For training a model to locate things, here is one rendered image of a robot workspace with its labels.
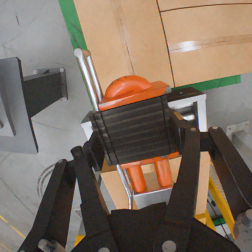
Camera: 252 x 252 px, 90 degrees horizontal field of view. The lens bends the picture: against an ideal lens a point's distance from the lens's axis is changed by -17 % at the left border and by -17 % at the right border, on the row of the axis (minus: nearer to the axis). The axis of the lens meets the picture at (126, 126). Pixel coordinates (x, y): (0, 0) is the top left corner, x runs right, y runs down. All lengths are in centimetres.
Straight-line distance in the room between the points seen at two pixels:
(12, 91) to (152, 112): 73
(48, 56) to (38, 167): 136
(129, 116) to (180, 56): 73
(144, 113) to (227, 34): 88
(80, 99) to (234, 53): 125
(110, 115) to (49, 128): 158
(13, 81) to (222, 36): 107
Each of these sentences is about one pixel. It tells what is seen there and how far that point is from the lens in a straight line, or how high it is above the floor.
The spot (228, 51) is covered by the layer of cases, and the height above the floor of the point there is 54.
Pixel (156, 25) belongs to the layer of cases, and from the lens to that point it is 84.
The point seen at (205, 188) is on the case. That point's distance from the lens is 70.
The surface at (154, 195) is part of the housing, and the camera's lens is 24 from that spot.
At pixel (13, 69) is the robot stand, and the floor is 75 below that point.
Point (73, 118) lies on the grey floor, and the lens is 155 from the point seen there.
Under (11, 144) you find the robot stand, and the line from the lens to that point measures 96.
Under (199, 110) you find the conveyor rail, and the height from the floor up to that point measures 60.
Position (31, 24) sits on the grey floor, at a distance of 165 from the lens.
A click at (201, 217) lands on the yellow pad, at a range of 59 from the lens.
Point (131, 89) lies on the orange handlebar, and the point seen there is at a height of 120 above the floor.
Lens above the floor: 135
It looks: 65 degrees down
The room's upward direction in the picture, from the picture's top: 178 degrees counter-clockwise
